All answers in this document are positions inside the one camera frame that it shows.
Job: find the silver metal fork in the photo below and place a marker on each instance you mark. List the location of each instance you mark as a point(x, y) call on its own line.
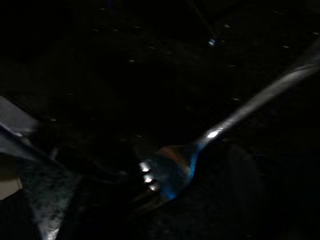
point(175, 167)

